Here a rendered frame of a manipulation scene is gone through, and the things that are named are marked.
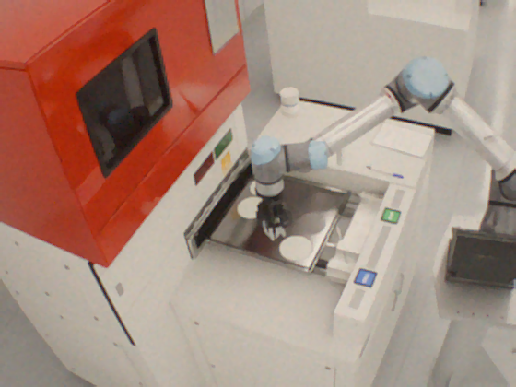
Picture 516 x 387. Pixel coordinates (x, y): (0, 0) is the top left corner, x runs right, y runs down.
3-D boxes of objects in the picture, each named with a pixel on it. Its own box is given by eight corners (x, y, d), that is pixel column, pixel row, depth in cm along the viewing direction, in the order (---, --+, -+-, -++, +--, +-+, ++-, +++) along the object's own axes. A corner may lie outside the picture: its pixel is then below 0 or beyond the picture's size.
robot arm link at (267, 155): (284, 150, 137) (250, 154, 137) (287, 183, 144) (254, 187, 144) (281, 132, 142) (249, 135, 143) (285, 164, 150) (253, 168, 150)
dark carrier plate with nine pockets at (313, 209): (210, 240, 179) (209, 238, 179) (255, 172, 201) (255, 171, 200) (309, 268, 166) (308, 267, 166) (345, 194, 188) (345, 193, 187)
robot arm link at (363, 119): (410, 66, 160) (279, 150, 162) (419, 58, 149) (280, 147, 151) (431, 98, 160) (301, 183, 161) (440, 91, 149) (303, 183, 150)
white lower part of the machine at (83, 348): (73, 378, 242) (-3, 275, 186) (154, 263, 293) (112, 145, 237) (193, 439, 215) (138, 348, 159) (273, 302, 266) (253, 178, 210)
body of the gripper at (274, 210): (267, 235, 154) (263, 204, 146) (256, 215, 160) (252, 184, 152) (292, 227, 155) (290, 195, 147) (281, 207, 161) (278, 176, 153)
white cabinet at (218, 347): (213, 404, 227) (169, 302, 172) (299, 252, 288) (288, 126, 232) (347, 451, 203) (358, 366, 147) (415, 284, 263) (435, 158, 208)
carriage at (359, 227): (325, 280, 167) (325, 274, 165) (362, 202, 190) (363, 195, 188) (349, 287, 164) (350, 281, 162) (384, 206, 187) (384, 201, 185)
